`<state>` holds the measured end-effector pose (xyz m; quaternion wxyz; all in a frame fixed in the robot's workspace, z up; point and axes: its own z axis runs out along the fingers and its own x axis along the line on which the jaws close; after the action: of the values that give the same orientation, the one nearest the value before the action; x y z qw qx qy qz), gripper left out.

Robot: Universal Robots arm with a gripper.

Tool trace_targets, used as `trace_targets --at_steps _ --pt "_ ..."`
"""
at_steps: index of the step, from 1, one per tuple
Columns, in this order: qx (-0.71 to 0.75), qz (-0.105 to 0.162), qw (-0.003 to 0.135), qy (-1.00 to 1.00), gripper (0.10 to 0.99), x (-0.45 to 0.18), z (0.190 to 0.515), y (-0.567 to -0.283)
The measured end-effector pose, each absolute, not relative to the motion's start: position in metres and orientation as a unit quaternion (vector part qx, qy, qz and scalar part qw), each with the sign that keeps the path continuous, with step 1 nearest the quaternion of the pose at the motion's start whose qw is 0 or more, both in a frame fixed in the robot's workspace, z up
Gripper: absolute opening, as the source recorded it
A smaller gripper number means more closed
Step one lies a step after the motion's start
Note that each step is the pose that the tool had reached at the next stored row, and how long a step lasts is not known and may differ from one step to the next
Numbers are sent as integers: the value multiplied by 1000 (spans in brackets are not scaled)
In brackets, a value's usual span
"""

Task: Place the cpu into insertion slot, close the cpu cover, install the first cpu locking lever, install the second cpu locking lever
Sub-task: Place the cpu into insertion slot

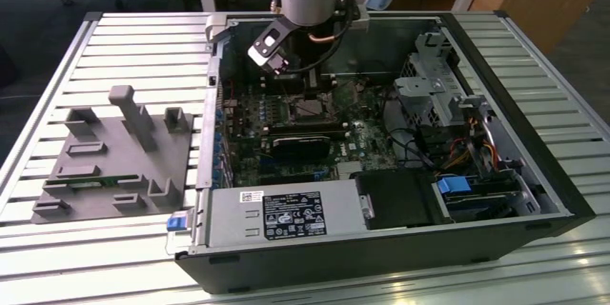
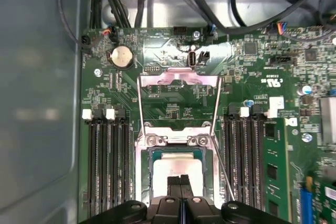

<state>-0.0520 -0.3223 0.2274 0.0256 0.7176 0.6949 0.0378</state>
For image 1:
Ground blue case latch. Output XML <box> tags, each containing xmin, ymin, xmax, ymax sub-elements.
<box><xmin>166</xmin><ymin>211</ymin><xmax>191</xmax><ymax>231</ymax></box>

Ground silver chipset heatsink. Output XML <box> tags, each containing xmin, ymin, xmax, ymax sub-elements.
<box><xmin>335</xmin><ymin>161</ymin><xmax>365</xmax><ymax>178</ymax></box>

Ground grey parts rack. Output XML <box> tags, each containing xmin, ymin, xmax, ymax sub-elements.
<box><xmin>30</xmin><ymin>84</ymin><xmax>198</xmax><ymax>224</ymax></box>

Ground black open PC case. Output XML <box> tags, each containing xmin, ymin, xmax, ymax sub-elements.
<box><xmin>174</xmin><ymin>10</ymin><xmax>597</xmax><ymax>295</ymax></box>

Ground black plastic shroud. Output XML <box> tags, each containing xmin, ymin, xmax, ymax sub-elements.
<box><xmin>355</xmin><ymin>169</ymin><xmax>453</xmax><ymax>230</ymax></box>

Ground CPU socket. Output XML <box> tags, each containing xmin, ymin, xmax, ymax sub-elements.
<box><xmin>284</xmin><ymin>94</ymin><xmax>335</xmax><ymax>126</ymax></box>

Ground metal disk bay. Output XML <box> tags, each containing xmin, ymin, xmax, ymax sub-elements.
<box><xmin>431</xmin><ymin>169</ymin><xmax>543</xmax><ymax>223</ymax></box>

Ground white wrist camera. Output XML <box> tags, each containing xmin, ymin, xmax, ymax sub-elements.
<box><xmin>246</xmin><ymin>17</ymin><xmax>292</xmax><ymax>76</ymax></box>

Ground silver drive cage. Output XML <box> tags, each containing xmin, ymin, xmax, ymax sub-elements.
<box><xmin>393</xmin><ymin>31</ymin><xmax>493</xmax><ymax>128</ymax></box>

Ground grey power supply unit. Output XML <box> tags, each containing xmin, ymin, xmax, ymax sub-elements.
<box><xmin>208</xmin><ymin>181</ymin><xmax>369</xmax><ymax>249</ymax></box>

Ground metal wire locking lever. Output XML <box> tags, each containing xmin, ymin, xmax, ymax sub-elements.
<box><xmin>342</xmin><ymin>85</ymin><xmax>369</xmax><ymax>113</ymax></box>

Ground silver square CPU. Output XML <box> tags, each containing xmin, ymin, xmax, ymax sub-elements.
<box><xmin>295</xmin><ymin>99</ymin><xmax>326</xmax><ymax>116</ymax></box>

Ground black graphics card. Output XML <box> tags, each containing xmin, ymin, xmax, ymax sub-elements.
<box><xmin>271</xmin><ymin>135</ymin><xmax>334</xmax><ymax>160</ymax></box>

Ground black RAM slot bank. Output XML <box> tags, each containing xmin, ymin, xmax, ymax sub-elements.
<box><xmin>263</xmin><ymin>73</ymin><xmax>338</xmax><ymax>96</ymax></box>
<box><xmin>270</xmin><ymin>122</ymin><xmax>349</xmax><ymax>139</ymax></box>

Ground green motherboard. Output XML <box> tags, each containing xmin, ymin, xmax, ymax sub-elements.
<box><xmin>216</xmin><ymin>72</ymin><xmax>406</xmax><ymax>190</ymax></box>

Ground green RAM stick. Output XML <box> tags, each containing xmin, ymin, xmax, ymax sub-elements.
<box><xmin>66</xmin><ymin>175</ymin><xmax>140</xmax><ymax>189</ymax></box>

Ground blue disk carrier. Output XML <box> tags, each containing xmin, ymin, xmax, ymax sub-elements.
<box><xmin>435</xmin><ymin>175</ymin><xmax>474</xmax><ymax>196</ymax></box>

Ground black wire bundle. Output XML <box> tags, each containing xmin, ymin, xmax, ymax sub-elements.
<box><xmin>386</xmin><ymin>126</ymin><xmax>438</xmax><ymax>171</ymax></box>

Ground coloured wire bundle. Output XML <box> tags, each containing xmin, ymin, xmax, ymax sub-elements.
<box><xmin>441</xmin><ymin>137</ymin><xmax>502</xmax><ymax>171</ymax></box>

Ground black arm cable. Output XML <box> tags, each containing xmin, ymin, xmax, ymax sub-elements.
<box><xmin>286</xmin><ymin>0</ymin><xmax>378</xmax><ymax>72</ymax></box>

